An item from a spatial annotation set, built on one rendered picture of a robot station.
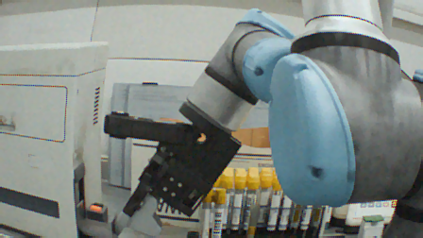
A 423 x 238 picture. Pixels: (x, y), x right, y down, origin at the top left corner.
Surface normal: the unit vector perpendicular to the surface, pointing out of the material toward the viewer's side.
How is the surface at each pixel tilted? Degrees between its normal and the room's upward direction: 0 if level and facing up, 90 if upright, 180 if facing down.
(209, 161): 90
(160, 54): 90
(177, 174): 90
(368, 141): 85
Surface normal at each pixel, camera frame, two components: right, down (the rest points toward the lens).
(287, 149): -0.97, 0.05
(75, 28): -0.03, 0.10
